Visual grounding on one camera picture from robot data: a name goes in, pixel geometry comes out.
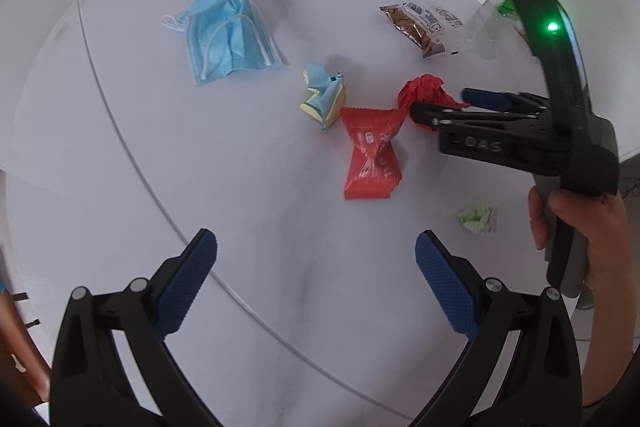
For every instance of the red paper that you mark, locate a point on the red paper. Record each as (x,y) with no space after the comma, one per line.
(425,91)

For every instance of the wooden chair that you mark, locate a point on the wooden chair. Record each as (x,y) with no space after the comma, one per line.
(15,337)

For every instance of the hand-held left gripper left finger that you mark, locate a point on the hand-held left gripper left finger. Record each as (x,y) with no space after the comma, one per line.
(187,287)

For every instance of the clear plastic bag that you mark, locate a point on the clear plastic bag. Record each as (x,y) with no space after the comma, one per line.
(487,32)

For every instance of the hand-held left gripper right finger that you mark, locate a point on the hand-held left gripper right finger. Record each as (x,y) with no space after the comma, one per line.
(445,287)

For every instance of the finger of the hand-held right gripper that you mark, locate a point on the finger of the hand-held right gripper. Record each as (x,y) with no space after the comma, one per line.
(430,113)
(487,98)

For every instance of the green crumpled paper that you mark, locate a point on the green crumpled paper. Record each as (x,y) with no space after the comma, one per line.
(478,221)

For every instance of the person's right hand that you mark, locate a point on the person's right hand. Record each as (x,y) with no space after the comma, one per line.
(600,227)

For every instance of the brown and clear snack packet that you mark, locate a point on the brown and clear snack packet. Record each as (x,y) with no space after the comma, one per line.
(417,27)

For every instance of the yellow and blue crumpled paper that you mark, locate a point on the yellow and blue crumpled paper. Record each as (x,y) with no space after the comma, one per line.
(325,96)

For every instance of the blue face mask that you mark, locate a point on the blue face mask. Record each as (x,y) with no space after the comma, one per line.
(227,34)

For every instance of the person's right forearm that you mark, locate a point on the person's right forearm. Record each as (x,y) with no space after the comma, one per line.
(615,337)

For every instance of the red snack packet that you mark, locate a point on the red snack packet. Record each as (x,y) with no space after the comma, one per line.
(372,152)

